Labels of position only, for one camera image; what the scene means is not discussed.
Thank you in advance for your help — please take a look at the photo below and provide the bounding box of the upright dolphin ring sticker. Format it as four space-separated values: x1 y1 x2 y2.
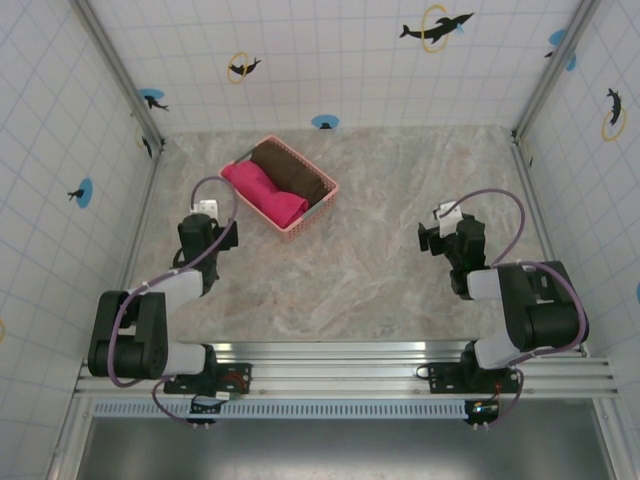
601 87 629 143

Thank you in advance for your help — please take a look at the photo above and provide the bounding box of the aluminium rail frame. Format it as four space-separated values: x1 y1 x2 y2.
73 339 622 401

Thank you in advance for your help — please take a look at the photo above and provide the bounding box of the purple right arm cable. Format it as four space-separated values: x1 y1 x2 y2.
439 188 590 431

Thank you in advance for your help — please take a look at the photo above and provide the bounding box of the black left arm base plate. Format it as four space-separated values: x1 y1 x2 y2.
164 360 254 396

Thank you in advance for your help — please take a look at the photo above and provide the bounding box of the small black controller board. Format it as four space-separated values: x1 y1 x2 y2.
191 396 222 430
464 398 501 430

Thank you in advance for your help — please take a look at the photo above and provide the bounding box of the pink plastic basket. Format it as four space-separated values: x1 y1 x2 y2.
218 133 340 245

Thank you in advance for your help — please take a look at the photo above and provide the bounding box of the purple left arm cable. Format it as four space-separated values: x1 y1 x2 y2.
105 177 239 430

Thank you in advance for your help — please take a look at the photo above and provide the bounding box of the blue circle fish sticker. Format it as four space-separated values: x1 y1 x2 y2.
67 178 95 209

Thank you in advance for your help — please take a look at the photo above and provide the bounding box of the blue sticker behind post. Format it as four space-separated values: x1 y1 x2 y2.
544 28 579 71

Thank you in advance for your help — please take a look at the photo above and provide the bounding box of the white slotted cable duct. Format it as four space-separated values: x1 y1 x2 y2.
92 398 474 420

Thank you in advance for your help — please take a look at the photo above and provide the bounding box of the large dolphin ring sticker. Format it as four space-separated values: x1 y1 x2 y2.
398 4 475 54

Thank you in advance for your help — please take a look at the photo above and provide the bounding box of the small dolphin ring sticker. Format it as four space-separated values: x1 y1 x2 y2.
227 51 263 85

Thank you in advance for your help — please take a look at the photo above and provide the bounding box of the pink red towel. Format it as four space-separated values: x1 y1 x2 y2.
221 159 310 232

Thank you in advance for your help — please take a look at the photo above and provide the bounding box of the brown rolled cloth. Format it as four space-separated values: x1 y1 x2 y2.
248 142 331 206

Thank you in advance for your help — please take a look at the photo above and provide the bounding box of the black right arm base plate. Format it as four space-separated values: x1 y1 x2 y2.
417 360 521 396

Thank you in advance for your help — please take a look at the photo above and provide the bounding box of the dolphin ring sticker behind post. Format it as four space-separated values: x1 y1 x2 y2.
135 124 154 160

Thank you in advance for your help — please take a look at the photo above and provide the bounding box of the grey steel panel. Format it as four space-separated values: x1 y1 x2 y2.
82 417 619 480

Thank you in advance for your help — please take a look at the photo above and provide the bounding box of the aluminium corner post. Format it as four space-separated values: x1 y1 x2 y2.
513 0 604 142
72 0 167 151

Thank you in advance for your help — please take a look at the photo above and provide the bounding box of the blue oval shark sticker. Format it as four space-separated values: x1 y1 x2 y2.
137 88 170 112

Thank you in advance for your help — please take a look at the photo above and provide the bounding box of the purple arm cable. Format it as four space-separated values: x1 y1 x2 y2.
105 177 239 430
439 188 590 431

